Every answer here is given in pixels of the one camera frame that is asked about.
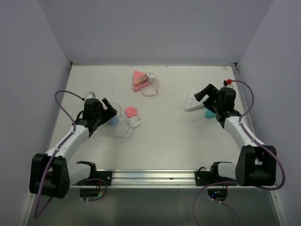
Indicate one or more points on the pink triangular power strip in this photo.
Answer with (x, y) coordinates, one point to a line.
(143, 84)

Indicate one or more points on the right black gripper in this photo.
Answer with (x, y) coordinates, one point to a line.
(210, 90)

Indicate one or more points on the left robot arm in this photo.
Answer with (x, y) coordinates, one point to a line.
(51, 173)

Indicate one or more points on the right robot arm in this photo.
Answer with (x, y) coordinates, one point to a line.
(256, 165)

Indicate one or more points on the white power strip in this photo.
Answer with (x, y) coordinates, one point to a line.
(191, 103)

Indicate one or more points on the peach plug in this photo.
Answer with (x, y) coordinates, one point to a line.
(138, 81)

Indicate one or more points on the teal triangular power strip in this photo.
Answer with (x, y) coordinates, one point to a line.
(209, 114)

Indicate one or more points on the pink plug adapter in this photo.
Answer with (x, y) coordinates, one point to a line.
(130, 111)

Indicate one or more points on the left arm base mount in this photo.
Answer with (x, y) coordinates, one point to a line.
(101, 177)

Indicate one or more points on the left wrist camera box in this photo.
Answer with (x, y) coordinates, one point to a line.
(90, 95)

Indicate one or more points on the white charger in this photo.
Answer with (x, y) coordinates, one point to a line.
(150, 78)

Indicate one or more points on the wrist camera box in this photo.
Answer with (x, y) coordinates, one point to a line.
(90, 95)
(228, 84)

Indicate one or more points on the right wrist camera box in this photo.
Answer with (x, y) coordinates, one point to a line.
(228, 84)

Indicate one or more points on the aluminium front rail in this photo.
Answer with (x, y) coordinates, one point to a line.
(156, 178)

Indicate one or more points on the white plug adapter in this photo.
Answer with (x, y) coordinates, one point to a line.
(134, 122)

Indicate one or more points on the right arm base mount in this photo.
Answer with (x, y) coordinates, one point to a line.
(204, 177)

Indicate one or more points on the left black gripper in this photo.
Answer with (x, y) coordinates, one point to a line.
(108, 113)

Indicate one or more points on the blue charger plug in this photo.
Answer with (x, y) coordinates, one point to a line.
(114, 120)

